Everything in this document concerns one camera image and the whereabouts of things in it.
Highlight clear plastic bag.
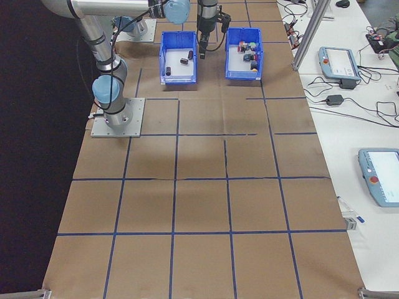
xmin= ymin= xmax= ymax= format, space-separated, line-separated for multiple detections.
xmin=337 ymin=195 xmax=355 ymax=219

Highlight black cable with red plugs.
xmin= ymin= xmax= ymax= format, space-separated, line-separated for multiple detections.
xmin=276 ymin=0 xmax=312 ymax=50

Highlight aluminium profile post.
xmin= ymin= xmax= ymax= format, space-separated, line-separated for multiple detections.
xmin=291 ymin=0 xmax=332 ymax=72

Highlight grey blue teach pendant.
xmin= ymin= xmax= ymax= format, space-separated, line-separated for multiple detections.
xmin=317 ymin=46 xmax=362 ymax=85
xmin=357 ymin=148 xmax=399 ymax=208

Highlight metal corner bracket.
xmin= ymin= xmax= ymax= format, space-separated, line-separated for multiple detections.
xmin=0 ymin=288 xmax=52 ymax=299
xmin=357 ymin=287 xmax=399 ymax=299

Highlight black frame cover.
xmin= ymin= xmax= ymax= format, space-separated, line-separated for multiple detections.
xmin=0 ymin=0 xmax=97 ymax=293

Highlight person in green jacket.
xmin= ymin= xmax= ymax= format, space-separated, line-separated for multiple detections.
xmin=373 ymin=14 xmax=399 ymax=68

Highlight blue plastic battery bin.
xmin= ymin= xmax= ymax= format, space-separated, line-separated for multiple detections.
xmin=159 ymin=31 xmax=200 ymax=86

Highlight black adapter output cable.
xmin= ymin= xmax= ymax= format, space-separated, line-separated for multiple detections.
xmin=342 ymin=98 xmax=399 ymax=127

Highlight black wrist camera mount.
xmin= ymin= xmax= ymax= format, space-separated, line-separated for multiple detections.
xmin=216 ymin=10 xmax=233 ymax=34

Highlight black electronic device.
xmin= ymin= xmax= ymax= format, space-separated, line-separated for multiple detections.
xmin=365 ymin=32 xmax=390 ymax=54

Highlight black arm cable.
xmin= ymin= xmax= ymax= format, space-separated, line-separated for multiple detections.
xmin=99 ymin=7 xmax=232 ymax=113

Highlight black power adapter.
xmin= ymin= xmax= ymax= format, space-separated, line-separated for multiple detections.
xmin=325 ymin=95 xmax=345 ymax=107

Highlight black looped adapter cable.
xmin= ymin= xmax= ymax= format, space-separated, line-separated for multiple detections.
xmin=304 ymin=76 xmax=340 ymax=103

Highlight black pendant cable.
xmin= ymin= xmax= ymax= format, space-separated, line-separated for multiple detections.
xmin=357 ymin=46 xmax=399 ymax=82

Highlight blue plastic button bin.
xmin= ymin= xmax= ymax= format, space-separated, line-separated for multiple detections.
xmin=224 ymin=27 xmax=265 ymax=82

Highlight long black table cable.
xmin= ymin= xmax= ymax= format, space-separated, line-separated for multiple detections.
xmin=307 ymin=105 xmax=399 ymax=128

